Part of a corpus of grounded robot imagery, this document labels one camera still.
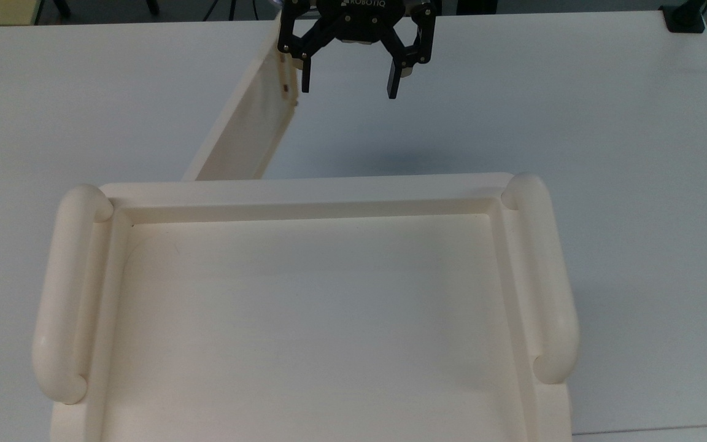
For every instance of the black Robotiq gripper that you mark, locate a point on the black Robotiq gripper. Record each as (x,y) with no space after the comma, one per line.
(363,21)

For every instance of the cream cabinet door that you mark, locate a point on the cream cabinet door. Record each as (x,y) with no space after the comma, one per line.
(249,123)

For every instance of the black stand leg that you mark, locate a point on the black stand leg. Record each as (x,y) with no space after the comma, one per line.
(62,7)
(152,6)

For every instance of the black table clamp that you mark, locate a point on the black table clamp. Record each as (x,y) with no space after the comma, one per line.
(685,17)

